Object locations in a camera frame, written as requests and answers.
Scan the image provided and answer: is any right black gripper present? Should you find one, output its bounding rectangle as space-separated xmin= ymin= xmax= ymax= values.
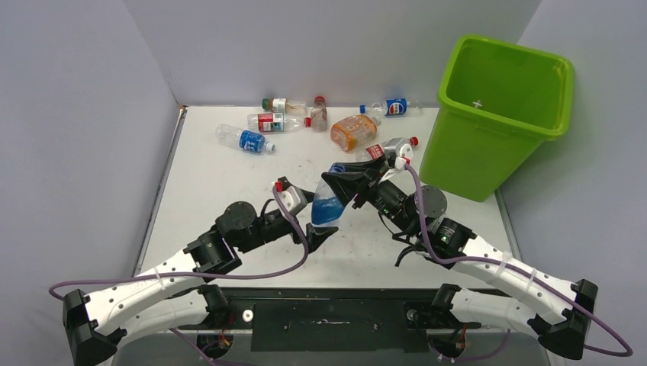
xmin=323 ymin=154 xmax=420 ymax=236

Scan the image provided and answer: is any crushed blue label bottle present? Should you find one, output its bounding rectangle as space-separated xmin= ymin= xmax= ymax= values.
xmin=311 ymin=178 xmax=345 ymax=231

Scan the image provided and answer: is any blue label water bottle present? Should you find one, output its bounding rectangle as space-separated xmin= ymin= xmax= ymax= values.
xmin=216 ymin=124 xmax=276 ymax=154

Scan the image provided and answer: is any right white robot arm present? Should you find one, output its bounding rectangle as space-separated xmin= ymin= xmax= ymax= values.
xmin=321 ymin=158 xmax=598 ymax=360

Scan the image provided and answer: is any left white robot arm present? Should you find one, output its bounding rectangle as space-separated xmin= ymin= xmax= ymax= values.
xmin=60 ymin=185 xmax=338 ymax=365

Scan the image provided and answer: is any green plastic bin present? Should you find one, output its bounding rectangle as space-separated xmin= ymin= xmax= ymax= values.
xmin=419 ymin=35 xmax=575 ymax=202

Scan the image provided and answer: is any red label clear bottle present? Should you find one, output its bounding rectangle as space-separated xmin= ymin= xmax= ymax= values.
xmin=355 ymin=136 xmax=419 ymax=162

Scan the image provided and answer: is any orange bottle white cap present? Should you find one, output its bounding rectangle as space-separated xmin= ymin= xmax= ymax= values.
xmin=330 ymin=114 xmax=381 ymax=153

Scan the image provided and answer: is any red cap small bottle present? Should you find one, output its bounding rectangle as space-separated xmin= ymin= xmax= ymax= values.
xmin=310 ymin=95 xmax=327 ymax=132

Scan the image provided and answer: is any far pepsi bottle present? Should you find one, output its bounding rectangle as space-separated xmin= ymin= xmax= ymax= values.
xmin=359 ymin=98 xmax=423 ymax=117

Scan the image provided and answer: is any red blue label bottle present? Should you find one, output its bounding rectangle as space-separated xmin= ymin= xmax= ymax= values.
xmin=247 ymin=112 xmax=311 ymax=134

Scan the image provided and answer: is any green cap brown bottle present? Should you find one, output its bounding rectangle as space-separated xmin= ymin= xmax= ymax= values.
xmin=262 ymin=98 xmax=307 ymax=116

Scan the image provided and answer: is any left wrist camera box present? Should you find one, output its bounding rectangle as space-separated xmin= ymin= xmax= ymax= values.
xmin=274 ymin=177 xmax=308 ymax=216

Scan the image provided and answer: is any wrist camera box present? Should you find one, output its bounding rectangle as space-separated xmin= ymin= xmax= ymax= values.
xmin=380 ymin=137 xmax=417 ymax=182
xmin=274 ymin=177 xmax=308 ymax=216

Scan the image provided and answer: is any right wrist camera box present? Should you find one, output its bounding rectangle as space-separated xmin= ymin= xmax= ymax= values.
xmin=380 ymin=137 xmax=417 ymax=182

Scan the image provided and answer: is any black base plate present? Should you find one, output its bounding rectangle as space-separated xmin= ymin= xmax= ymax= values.
xmin=184 ymin=287 xmax=464 ymax=353

